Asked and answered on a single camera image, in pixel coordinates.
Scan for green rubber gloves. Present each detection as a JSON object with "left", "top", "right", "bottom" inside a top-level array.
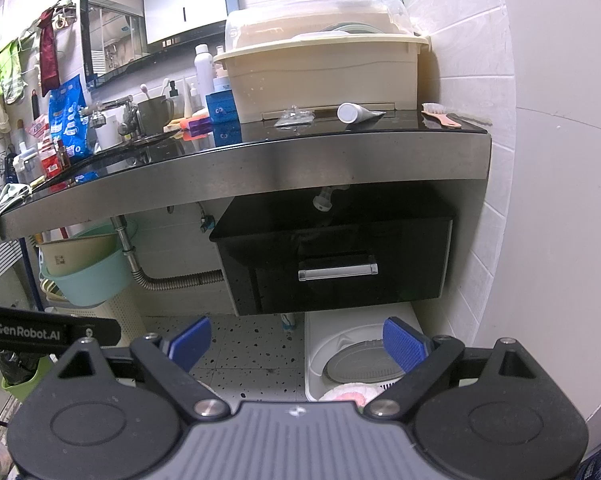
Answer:
[{"left": 0, "top": 39, "right": 27, "bottom": 102}]

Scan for pale green towel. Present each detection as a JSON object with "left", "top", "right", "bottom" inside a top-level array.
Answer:
[{"left": 0, "top": 182, "right": 32, "bottom": 244}]

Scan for red hanging cloth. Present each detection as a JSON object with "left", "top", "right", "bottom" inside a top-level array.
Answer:
[{"left": 39, "top": 8, "right": 62, "bottom": 97}]

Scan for chrome faucet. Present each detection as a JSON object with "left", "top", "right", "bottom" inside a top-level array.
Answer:
[{"left": 79, "top": 94, "right": 142, "bottom": 142}]

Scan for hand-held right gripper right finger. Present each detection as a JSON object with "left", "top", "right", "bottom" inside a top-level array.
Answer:
[{"left": 364, "top": 316, "right": 544, "bottom": 419}]

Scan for wall mirror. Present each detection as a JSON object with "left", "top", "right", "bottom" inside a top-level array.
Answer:
[{"left": 79, "top": 0, "right": 240, "bottom": 92}]

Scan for white toothpaste tube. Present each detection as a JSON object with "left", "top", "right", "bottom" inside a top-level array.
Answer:
[{"left": 337, "top": 102, "right": 387, "bottom": 126}]

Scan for beige plastic basin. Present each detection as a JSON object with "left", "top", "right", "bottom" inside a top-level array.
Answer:
[{"left": 37, "top": 232, "right": 122, "bottom": 277}]

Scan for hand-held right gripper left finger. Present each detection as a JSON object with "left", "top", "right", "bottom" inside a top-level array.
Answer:
[{"left": 48, "top": 316, "right": 232, "bottom": 422}]

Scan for wooden hair brush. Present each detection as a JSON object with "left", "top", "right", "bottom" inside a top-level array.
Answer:
[{"left": 420, "top": 102, "right": 464, "bottom": 130}]

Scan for beige dish rack with lid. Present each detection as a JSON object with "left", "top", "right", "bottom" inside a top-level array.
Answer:
[{"left": 212, "top": 0, "right": 432, "bottom": 124}]

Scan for corrugated metal drain pipe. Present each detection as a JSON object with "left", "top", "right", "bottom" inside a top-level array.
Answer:
[{"left": 112, "top": 214, "right": 227, "bottom": 292}]

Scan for blue detergent bag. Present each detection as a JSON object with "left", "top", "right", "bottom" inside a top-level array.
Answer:
[{"left": 48, "top": 73, "right": 90, "bottom": 159}]

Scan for water angle valve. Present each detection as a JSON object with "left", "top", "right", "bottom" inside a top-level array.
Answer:
[{"left": 198, "top": 201, "right": 217, "bottom": 234}]

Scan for pink cloth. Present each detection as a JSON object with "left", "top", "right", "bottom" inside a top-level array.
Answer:
[{"left": 319, "top": 382, "right": 372, "bottom": 407}]

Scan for white drain fitting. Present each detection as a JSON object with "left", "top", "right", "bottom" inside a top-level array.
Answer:
[{"left": 312, "top": 185, "right": 349, "bottom": 214}]

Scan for blue box with eyes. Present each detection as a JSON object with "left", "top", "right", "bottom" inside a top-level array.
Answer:
[{"left": 205, "top": 90, "right": 239, "bottom": 124}]

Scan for teal plastic basin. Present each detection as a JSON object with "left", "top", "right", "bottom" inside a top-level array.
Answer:
[{"left": 40, "top": 221, "right": 140, "bottom": 309}]

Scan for grey-green mug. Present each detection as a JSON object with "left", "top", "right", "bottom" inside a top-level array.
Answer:
[{"left": 137, "top": 95, "right": 176, "bottom": 134}]

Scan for clear plastic packet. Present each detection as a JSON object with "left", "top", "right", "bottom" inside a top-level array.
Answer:
[{"left": 272, "top": 104, "right": 315, "bottom": 129}]

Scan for green waste bin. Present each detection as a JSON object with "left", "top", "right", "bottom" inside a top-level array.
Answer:
[{"left": 0, "top": 354, "right": 57, "bottom": 403}]

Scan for red label bottles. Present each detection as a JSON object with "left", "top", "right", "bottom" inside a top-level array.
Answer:
[{"left": 37, "top": 129, "right": 72, "bottom": 179}]

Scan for black drawer with clear handle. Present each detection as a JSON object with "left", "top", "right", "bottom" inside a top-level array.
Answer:
[{"left": 212, "top": 217, "right": 454, "bottom": 317}]

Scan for tall white bottle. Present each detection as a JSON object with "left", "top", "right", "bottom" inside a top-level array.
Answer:
[{"left": 194, "top": 43, "right": 216, "bottom": 112}]

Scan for white perforated basket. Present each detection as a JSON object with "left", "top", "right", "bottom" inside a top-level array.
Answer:
[{"left": 99, "top": 299, "right": 147, "bottom": 342}]

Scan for white slim tube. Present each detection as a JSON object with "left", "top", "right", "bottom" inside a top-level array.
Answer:
[{"left": 182, "top": 77, "right": 199, "bottom": 119}]

